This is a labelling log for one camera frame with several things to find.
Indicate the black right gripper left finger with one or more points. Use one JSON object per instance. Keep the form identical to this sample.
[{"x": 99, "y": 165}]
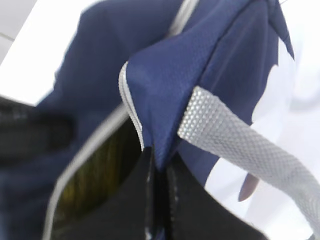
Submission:
[{"x": 109, "y": 199}]

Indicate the navy blue lunch bag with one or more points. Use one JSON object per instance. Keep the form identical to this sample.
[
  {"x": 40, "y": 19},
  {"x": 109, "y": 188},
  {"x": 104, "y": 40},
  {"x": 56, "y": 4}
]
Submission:
[{"x": 198, "y": 81}]

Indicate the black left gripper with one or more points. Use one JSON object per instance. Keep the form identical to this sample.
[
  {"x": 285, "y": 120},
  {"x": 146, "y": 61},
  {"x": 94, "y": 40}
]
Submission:
[{"x": 26, "y": 132}]

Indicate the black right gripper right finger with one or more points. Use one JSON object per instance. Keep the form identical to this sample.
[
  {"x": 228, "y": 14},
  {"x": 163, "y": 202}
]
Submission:
[{"x": 195, "y": 215}]

